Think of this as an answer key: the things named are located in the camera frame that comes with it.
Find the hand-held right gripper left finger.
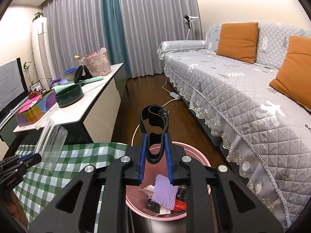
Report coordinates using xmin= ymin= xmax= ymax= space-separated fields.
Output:
xmin=28 ymin=133 xmax=148 ymax=233

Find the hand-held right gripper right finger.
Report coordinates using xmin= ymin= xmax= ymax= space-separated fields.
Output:
xmin=164 ymin=133 xmax=284 ymax=233

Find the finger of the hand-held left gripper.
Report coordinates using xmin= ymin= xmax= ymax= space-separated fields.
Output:
xmin=21 ymin=153 xmax=42 ymax=173
xmin=17 ymin=154 xmax=34 ymax=163

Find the clear plastic packaging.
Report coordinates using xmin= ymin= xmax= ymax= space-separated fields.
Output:
xmin=35 ymin=118 xmax=68 ymax=171

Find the pink plastic basin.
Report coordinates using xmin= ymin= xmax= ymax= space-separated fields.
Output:
xmin=125 ymin=141 xmax=211 ymax=221

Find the purple foam net sleeve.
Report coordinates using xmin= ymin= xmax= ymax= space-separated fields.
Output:
xmin=151 ymin=174 xmax=179 ymax=210

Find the white paper bag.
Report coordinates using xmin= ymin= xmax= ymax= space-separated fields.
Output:
xmin=140 ymin=184 xmax=156 ymax=196

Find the black belt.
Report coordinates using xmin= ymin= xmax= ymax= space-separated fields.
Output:
xmin=140 ymin=104 xmax=170 ymax=164

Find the knotted red plastic bag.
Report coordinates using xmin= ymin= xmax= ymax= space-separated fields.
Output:
xmin=174 ymin=199 xmax=187 ymax=211

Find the dark floral cloth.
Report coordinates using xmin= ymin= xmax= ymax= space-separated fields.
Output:
xmin=147 ymin=199 xmax=162 ymax=213

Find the person's left hand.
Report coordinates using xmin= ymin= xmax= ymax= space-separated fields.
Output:
xmin=5 ymin=190 xmax=28 ymax=227

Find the dark green television stand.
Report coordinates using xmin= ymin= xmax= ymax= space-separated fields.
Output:
xmin=0 ymin=124 xmax=17 ymax=151

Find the green white checkered tablecloth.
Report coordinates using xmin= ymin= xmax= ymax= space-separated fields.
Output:
xmin=11 ymin=142 xmax=129 ymax=224

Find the colourful tin box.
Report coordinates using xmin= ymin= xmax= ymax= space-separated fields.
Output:
xmin=15 ymin=89 xmax=57 ymax=127

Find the pink paper sheet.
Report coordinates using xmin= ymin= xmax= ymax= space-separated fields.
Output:
xmin=17 ymin=97 xmax=42 ymax=114

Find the green round bowl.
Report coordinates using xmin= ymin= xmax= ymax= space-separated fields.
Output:
xmin=55 ymin=83 xmax=84 ymax=108

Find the white top coffee table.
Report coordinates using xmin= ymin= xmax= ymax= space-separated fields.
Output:
xmin=13 ymin=63 xmax=128 ymax=148

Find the television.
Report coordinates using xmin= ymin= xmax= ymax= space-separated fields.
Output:
xmin=0 ymin=58 xmax=28 ymax=113

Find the purple plastic container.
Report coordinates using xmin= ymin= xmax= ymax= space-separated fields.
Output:
xmin=49 ymin=78 xmax=70 ymax=90

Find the lucky bamboo plant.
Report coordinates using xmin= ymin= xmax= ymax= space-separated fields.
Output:
xmin=23 ymin=61 xmax=34 ymax=85

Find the mint green cloth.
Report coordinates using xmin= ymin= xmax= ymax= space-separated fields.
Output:
xmin=54 ymin=76 xmax=105 ymax=94

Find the stack of pastel bowls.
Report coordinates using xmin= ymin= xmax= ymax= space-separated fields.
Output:
xmin=64 ymin=68 xmax=79 ymax=82

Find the grey quilted sofa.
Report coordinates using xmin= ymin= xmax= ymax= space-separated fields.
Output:
xmin=156 ymin=22 xmax=311 ymax=226

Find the pink quilted basket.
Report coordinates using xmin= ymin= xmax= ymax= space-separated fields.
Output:
xmin=80 ymin=48 xmax=112 ymax=76

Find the white standing air conditioner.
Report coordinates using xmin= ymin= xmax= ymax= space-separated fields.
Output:
xmin=31 ymin=17 xmax=57 ymax=80

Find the grey pleated curtain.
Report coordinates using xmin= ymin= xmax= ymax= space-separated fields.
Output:
xmin=42 ymin=0 xmax=110 ymax=76
xmin=118 ymin=0 xmax=202 ymax=76

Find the teal curtain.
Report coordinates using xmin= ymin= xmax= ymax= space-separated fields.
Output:
xmin=101 ymin=0 xmax=133 ymax=79

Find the orange cushion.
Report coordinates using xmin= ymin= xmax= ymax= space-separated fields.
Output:
xmin=269 ymin=35 xmax=311 ymax=112
xmin=216 ymin=22 xmax=259 ymax=64

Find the white floor lamp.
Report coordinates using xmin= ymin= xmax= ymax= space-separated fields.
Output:
xmin=183 ymin=15 xmax=199 ymax=40

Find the white power cable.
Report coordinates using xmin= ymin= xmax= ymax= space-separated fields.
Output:
xmin=132 ymin=79 xmax=176 ymax=146

